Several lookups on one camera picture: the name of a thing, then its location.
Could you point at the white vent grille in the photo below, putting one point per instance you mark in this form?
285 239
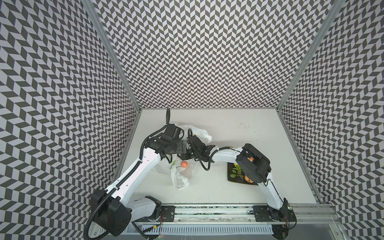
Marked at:
212 230

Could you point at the black mounting plate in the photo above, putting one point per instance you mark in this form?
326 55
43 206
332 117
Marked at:
167 213
264 213

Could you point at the orange peach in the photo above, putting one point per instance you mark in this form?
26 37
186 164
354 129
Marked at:
248 180

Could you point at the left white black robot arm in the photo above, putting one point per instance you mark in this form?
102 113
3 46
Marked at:
111 208

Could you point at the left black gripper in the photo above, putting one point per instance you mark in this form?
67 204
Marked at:
181 146

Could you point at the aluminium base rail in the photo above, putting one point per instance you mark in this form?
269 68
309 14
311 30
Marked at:
240 214

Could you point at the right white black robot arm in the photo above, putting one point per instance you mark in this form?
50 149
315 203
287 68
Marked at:
249 164

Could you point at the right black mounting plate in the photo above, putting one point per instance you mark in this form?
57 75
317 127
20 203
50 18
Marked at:
264 213

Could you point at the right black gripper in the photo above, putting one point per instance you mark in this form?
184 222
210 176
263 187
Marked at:
184 156

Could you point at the white plastic bag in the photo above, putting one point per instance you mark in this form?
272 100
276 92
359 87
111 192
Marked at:
182 178

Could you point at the yellow lemon with leaves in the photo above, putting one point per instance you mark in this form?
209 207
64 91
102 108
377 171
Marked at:
237 172

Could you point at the black square tray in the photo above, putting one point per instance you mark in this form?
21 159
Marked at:
236 180

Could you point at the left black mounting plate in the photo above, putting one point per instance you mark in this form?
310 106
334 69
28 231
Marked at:
167 213

